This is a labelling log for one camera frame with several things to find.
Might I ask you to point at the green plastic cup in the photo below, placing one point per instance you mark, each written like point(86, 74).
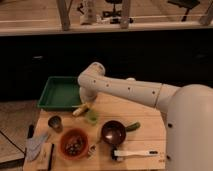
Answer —
point(91, 117)

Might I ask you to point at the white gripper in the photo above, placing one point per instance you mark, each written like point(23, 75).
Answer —
point(86, 95)

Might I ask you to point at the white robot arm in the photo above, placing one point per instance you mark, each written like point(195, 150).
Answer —
point(189, 110)

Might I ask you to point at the grey folded cloth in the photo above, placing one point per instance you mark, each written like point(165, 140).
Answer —
point(33, 146)

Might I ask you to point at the white object on table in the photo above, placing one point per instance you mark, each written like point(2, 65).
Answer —
point(131, 79)

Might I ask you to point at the dark brown bowl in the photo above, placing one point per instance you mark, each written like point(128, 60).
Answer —
point(113, 133)

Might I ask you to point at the small metal cup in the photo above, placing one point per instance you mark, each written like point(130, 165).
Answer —
point(55, 123)

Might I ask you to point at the green cucumber toy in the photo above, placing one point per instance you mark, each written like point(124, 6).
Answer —
point(133, 127)

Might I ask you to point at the orange bowl with contents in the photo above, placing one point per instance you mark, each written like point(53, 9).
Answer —
point(73, 144)

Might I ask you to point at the green plastic tray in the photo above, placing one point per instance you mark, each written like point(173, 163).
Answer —
point(61, 93)

